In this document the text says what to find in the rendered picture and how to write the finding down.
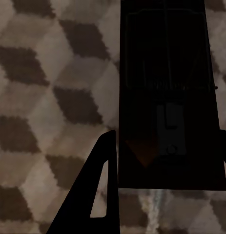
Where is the mousetrap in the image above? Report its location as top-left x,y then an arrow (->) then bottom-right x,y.
118,0 -> 226,191

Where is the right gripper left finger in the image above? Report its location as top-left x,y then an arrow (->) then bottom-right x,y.
46,130 -> 120,234

